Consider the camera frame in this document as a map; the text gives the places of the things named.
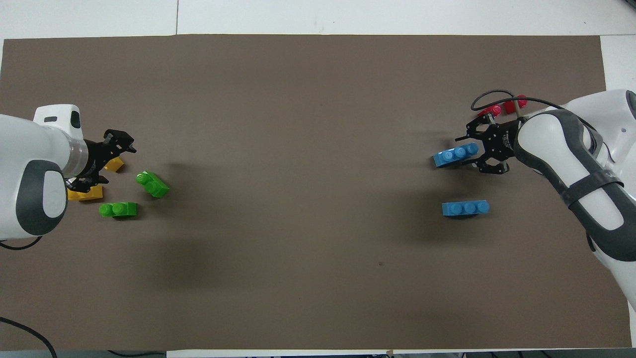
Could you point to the yellow two-stud toy block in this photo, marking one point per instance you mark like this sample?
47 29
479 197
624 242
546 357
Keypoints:
117 165
89 195

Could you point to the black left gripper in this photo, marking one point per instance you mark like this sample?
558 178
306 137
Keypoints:
97 156

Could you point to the green two-stud toy block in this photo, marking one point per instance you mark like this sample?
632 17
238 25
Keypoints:
118 209
153 184

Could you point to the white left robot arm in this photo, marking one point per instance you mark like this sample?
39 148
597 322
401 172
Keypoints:
30 169

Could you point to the brown paper mat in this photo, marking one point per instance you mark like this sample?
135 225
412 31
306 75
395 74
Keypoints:
318 199

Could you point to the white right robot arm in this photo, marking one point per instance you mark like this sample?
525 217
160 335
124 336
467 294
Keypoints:
586 169

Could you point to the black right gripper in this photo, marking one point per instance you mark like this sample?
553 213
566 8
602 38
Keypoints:
503 141

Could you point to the red one-stud toy block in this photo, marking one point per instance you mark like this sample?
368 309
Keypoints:
493 110
512 105

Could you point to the blue three-stud toy block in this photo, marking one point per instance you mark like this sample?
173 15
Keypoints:
454 154
465 208

